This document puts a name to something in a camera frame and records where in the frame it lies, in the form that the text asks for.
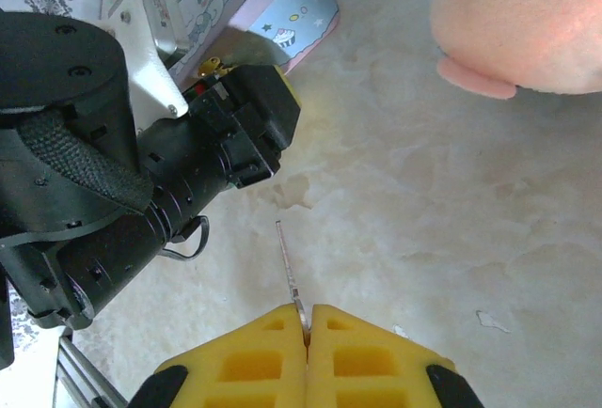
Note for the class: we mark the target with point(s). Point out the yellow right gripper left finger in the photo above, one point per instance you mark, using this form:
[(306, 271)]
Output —
[(254, 370)]

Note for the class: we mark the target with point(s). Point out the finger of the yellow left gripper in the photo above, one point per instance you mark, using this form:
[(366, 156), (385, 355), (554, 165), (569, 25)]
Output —
[(289, 86)]

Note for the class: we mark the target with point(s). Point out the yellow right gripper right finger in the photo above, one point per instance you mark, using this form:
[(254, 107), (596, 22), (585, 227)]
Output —
[(367, 370)]

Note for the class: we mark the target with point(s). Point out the silver metal key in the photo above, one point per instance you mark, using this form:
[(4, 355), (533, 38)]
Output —
[(287, 257)]

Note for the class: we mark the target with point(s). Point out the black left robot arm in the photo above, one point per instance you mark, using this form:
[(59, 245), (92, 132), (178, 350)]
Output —
[(84, 276)]

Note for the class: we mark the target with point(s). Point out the blue pink cartoon tin box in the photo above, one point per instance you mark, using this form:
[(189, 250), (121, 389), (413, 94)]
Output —
[(291, 18)]

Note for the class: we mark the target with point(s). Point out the pink plush toy doll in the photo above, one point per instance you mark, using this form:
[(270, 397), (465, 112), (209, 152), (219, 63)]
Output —
[(522, 18)]

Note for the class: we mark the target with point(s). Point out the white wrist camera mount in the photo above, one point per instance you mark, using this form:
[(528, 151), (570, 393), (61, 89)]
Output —
[(146, 65)]

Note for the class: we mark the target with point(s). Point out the aluminium frame rail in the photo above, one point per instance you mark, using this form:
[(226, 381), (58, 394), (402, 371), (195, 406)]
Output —
[(84, 375)]

